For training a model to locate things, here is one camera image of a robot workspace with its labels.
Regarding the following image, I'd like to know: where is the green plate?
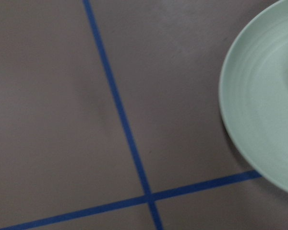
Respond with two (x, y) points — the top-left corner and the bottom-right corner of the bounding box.
(219, 0), (288, 192)

